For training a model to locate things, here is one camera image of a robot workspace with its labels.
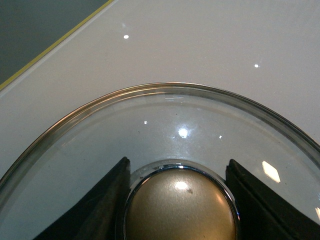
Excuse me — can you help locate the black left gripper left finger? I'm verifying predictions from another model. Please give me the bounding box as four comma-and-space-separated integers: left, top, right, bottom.
35, 157, 130, 240

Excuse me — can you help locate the glass pot lid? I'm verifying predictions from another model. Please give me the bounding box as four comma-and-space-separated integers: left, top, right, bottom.
0, 83, 320, 240

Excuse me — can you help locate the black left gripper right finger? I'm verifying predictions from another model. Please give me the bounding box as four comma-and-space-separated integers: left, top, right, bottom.
225, 159, 320, 240

